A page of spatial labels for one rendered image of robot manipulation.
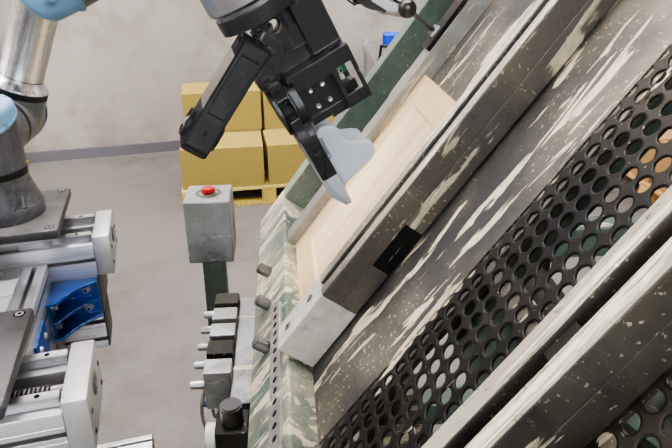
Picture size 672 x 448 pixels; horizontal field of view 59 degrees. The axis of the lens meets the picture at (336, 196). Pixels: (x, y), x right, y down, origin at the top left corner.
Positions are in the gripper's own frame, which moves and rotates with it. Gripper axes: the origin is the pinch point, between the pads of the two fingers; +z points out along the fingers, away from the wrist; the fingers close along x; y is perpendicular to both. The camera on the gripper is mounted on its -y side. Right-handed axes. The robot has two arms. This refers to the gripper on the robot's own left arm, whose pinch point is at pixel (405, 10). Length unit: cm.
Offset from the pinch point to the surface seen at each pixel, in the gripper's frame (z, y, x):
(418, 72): 8.8, -2.5, 10.0
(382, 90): 11.5, 23.4, 10.9
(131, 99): -57, 365, 40
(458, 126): 5, -43, 26
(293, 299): 9, -9, 64
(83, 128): -75, 371, 77
